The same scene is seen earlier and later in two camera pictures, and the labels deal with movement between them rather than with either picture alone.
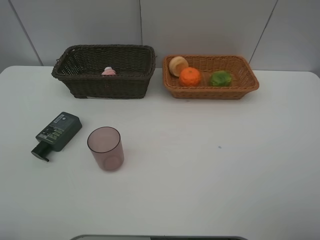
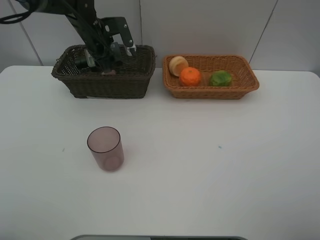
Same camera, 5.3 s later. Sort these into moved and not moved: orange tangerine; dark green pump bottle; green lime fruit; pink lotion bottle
Moved: dark green pump bottle
Not moved: orange tangerine; green lime fruit; pink lotion bottle
